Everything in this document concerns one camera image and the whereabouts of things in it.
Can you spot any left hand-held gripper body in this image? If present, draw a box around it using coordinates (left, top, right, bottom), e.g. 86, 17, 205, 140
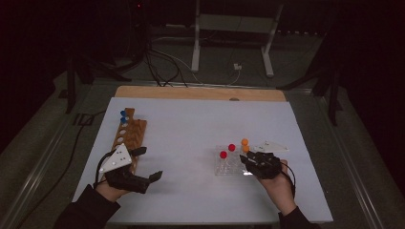
99, 142, 151, 195

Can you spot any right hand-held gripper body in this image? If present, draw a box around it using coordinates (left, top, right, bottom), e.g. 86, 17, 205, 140
251, 140, 289, 179

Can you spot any clear acrylic tube rack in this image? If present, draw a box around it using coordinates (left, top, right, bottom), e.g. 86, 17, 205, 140
214, 145, 262, 177

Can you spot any wooden test tube rack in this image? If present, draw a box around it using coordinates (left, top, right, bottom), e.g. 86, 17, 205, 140
109, 107, 148, 175

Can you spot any person's right hand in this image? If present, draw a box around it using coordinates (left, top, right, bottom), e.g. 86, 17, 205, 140
256, 158, 297, 218

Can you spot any person's left hand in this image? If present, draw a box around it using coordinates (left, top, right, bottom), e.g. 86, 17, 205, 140
95, 182, 132, 203

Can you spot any white foam board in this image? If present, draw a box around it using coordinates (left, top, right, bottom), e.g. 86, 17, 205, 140
65, 96, 334, 225

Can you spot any black stand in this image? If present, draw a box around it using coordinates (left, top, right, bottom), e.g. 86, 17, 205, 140
58, 52, 133, 115
276, 63, 344, 128

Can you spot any white metal stand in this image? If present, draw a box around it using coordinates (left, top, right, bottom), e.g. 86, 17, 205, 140
190, 0, 285, 78

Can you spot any dark device with red light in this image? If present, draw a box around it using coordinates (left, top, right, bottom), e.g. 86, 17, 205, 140
127, 0, 151, 20

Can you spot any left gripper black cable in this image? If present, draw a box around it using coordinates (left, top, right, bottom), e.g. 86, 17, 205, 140
94, 151, 116, 189

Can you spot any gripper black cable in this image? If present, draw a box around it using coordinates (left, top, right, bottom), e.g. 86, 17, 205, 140
94, 151, 116, 189
279, 160, 297, 199

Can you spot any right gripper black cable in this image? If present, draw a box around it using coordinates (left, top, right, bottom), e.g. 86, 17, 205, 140
279, 160, 297, 199

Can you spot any black floor cable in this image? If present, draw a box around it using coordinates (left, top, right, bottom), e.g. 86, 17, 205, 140
15, 109, 108, 229

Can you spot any aluminium frame rail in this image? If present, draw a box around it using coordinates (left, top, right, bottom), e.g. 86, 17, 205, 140
0, 83, 96, 229
311, 90, 386, 229

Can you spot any black cable bundle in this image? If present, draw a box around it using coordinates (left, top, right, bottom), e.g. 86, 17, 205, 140
144, 41, 189, 88

